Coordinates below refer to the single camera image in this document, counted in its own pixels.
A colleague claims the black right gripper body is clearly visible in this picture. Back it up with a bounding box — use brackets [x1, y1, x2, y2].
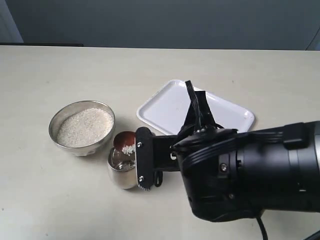
[152, 129, 263, 222]

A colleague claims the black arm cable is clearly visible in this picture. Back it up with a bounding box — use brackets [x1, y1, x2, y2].
[254, 216, 270, 240]

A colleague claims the brown wooden spoon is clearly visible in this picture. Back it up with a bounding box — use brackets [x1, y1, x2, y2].
[113, 131, 136, 156]

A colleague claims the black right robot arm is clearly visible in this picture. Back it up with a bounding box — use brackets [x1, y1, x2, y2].
[135, 81, 320, 222]

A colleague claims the small steel cup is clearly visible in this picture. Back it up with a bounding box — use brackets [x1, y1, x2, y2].
[107, 147, 137, 190]

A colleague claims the steel bowl with rice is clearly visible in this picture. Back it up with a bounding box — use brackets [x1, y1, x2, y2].
[48, 100, 116, 157]

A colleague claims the white plastic tray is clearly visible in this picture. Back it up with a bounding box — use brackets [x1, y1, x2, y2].
[136, 79, 255, 135]

